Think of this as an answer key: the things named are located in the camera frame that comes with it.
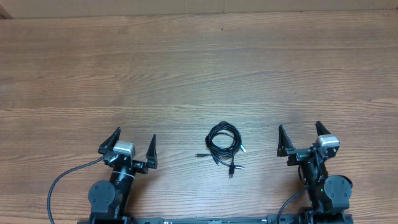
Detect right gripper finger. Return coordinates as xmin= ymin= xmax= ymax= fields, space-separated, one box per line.
xmin=277 ymin=124 xmax=294 ymax=157
xmin=315 ymin=121 xmax=331 ymax=136

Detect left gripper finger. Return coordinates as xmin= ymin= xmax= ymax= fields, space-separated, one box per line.
xmin=146 ymin=134 xmax=158 ymax=169
xmin=98 ymin=127 xmax=121 ymax=155

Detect black usb cables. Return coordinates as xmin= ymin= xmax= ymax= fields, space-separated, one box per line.
xmin=194 ymin=121 xmax=248 ymax=179

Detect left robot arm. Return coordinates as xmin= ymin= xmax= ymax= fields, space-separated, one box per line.
xmin=86 ymin=128 xmax=158 ymax=224

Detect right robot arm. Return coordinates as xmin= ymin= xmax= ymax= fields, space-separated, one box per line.
xmin=275 ymin=121 xmax=354 ymax=224

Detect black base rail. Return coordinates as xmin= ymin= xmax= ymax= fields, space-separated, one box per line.
xmin=78 ymin=214 xmax=354 ymax=224

